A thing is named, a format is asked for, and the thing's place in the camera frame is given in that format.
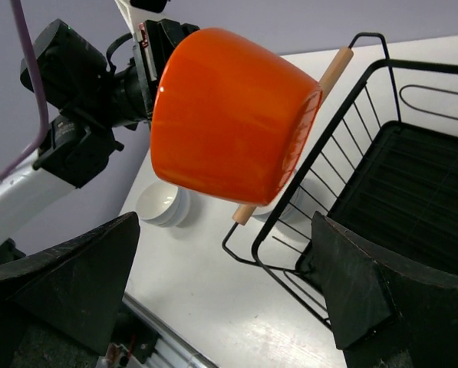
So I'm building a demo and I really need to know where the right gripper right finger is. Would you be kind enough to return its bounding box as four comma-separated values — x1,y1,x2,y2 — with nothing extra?
311,212,458,367

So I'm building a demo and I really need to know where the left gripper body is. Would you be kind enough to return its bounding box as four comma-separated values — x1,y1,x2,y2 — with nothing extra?
133,18,200,121

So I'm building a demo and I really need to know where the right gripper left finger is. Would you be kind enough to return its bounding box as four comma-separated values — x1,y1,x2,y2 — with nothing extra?
0,212,140,367

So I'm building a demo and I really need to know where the orange bowl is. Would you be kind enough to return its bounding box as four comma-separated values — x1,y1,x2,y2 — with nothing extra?
150,28,322,205

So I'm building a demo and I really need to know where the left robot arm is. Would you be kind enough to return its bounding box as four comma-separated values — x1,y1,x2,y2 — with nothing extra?
0,19,197,247

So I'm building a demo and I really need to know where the aluminium rail frame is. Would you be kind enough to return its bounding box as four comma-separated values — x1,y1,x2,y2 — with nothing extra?
101,294,214,368

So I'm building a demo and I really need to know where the black wire dish rack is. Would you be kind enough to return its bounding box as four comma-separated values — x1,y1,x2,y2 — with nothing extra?
222,32,458,330

